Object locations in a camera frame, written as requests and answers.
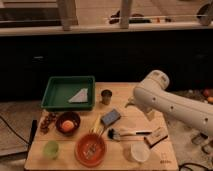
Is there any orange fruit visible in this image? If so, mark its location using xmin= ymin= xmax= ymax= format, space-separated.
xmin=61 ymin=120 xmax=74 ymax=132

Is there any grey folded cloth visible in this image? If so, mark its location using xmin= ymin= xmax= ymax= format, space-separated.
xmin=68 ymin=88 xmax=88 ymax=103

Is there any light green cup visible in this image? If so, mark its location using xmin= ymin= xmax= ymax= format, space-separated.
xmin=43 ymin=141 xmax=59 ymax=159

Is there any blue sponge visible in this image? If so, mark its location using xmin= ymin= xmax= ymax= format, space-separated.
xmin=101 ymin=109 xmax=121 ymax=126

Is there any dark brown bowl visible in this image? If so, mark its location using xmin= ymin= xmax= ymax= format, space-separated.
xmin=55 ymin=112 xmax=81 ymax=136

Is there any wooden block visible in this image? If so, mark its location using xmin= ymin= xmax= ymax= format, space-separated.
xmin=144 ymin=127 xmax=168 ymax=148

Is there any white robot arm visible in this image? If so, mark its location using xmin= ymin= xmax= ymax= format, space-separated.
xmin=127 ymin=70 xmax=213 ymax=137

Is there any white cup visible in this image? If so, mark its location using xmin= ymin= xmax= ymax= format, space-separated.
xmin=130 ymin=142 xmax=150 ymax=163

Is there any dark metal cup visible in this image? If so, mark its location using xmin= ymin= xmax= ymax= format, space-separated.
xmin=101 ymin=89 xmax=112 ymax=105

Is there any black cable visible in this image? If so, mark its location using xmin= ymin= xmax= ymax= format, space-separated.
xmin=0 ymin=114 xmax=30 ymax=146

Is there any orange plate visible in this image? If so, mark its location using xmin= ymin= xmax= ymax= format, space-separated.
xmin=75 ymin=133 xmax=107 ymax=167

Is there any green plastic tray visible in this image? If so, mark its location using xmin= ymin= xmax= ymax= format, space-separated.
xmin=41 ymin=76 xmax=95 ymax=111

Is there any brown dried food pile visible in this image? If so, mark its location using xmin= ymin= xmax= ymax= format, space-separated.
xmin=40 ymin=113 xmax=57 ymax=134

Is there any spice jars cluster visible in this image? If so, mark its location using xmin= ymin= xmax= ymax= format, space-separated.
xmin=191 ymin=89 xmax=213 ymax=154

